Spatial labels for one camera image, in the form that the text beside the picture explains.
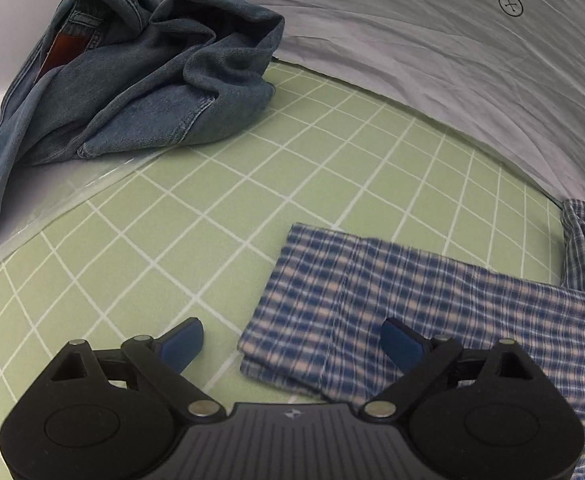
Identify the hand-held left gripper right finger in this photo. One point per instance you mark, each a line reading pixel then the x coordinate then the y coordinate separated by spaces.
pixel 403 345

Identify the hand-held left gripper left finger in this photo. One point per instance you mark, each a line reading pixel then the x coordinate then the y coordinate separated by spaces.
pixel 184 344

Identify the blue plaid shirt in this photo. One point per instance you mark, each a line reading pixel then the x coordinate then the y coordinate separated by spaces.
pixel 422 300

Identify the green grid mat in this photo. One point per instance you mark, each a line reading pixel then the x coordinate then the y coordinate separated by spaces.
pixel 182 220

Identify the blue denim garment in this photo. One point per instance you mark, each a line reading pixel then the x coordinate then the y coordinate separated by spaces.
pixel 137 85

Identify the white printed bed sheet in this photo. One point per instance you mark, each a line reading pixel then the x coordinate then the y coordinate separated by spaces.
pixel 422 45

